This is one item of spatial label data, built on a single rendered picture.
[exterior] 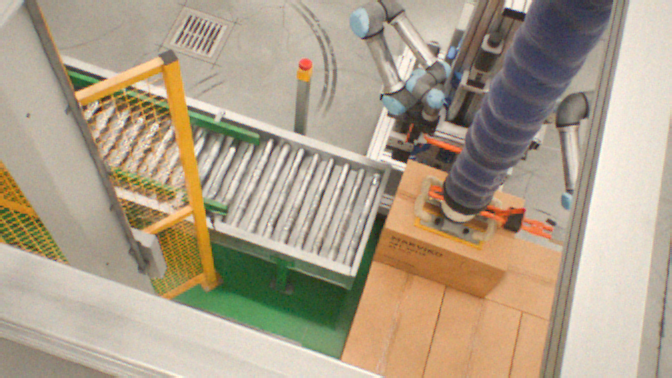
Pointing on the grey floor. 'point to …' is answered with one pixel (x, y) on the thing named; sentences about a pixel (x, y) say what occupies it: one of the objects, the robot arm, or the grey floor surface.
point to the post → (302, 100)
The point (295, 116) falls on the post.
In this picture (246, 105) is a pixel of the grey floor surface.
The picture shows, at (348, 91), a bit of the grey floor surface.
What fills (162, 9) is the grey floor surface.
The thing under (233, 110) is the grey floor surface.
